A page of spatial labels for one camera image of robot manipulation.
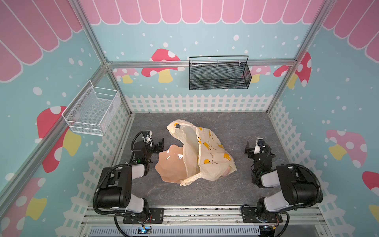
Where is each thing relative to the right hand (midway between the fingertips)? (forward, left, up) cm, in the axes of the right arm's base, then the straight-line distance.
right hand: (256, 142), depth 89 cm
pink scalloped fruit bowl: (-10, +52, -11) cm, 54 cm away
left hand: (+3, +62, -2) cm, 62 cm away
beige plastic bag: (-13, +32, +7) cm, 35 cm away
